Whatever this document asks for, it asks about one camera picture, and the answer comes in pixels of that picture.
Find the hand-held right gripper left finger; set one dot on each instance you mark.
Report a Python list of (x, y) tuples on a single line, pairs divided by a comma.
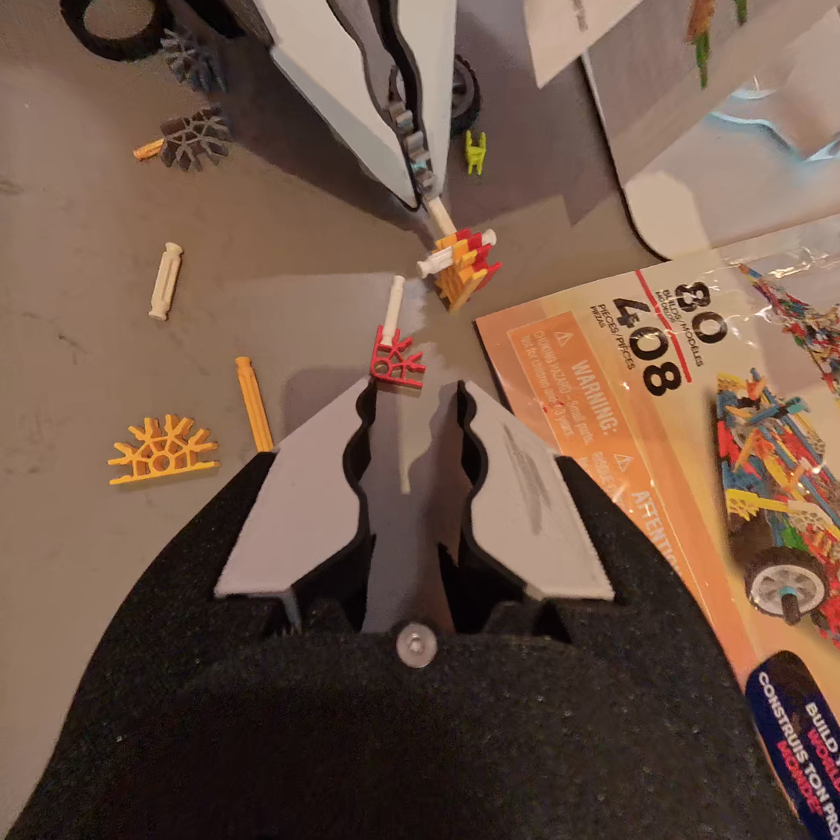
[(302, 518)]

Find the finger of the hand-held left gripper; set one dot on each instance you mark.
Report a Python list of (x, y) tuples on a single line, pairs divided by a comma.
[(433, 59), (328, 72)]

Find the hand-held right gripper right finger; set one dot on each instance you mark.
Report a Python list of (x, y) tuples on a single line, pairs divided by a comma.
[(531, 518)]

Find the grey snowflake connector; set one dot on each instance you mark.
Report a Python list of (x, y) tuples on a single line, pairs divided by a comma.
[(193, 65), (410, 141)]

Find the red corner connector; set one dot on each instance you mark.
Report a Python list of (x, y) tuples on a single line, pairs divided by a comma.
[(394, 377)]

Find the red and yellow connector cluster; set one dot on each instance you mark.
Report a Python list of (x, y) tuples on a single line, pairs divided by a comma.
[(466, 272)]

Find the grey toy wheel with tyre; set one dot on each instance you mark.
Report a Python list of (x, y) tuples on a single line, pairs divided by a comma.
[(467, 92)]

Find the lime green toy clip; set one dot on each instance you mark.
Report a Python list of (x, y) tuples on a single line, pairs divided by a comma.
[(476, 157)]

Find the black rubber tyre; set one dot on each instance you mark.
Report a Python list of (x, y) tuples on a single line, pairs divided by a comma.
[(115, 51)]

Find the grey connector with yellow rod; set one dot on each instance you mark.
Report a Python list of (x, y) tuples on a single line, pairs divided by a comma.
[(197, 139)]

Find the colourful construction toy bag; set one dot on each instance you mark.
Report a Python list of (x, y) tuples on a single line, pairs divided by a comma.
[(656, 492)]

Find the long yellow toy rod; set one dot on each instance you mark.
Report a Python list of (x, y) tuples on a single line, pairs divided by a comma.
[(253, 400)]

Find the short yellow toy rod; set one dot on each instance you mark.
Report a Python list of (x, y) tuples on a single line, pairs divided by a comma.
[(148, 151)]

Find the yellow half-round connector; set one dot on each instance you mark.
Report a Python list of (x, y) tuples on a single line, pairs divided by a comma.
[(131, 476)]

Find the booklet with green figure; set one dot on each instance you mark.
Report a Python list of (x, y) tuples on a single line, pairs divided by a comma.
[(656, 79)]

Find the short white toy rod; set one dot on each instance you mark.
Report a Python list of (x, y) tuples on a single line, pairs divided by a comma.
[(165, 281)]

